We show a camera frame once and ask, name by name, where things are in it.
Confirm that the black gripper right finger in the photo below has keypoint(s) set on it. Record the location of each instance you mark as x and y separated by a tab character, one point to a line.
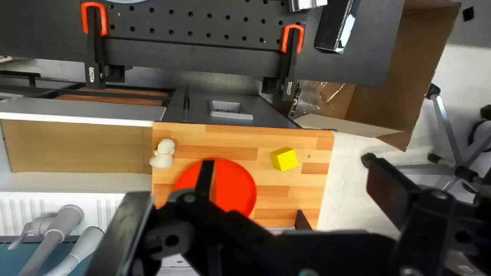
412	210

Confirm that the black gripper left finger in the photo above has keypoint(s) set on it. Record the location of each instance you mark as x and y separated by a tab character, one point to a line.
194	216

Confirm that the orange round plate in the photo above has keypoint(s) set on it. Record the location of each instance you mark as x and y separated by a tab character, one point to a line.
223	182

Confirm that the white plush toy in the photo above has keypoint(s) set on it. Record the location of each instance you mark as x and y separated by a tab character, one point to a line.
163	156

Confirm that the office chair base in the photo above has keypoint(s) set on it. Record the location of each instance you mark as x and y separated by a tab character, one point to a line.
462	159

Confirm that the grey rectangular tray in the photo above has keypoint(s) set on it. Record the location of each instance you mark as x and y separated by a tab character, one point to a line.
229	111

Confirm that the yellow cube block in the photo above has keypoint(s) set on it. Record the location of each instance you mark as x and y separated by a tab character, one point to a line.
284	159

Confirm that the brown cardboard box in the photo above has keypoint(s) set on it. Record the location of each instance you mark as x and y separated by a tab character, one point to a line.
390	111

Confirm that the grey vacuum nozzle tool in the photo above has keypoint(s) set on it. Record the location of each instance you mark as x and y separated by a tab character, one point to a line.
54	229

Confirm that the black perforated panel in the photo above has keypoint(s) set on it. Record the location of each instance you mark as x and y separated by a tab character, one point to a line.
212	36

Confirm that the light wooden side box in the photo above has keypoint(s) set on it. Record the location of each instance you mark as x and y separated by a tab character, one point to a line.
77	137

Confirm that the right orange black clamp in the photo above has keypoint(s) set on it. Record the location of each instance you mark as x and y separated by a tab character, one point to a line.
292	44

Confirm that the orange black clamp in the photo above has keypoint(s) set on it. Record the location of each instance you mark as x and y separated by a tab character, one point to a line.
95	29
292	44

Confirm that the left orange black clamp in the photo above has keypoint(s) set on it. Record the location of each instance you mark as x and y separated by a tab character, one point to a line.
95	29

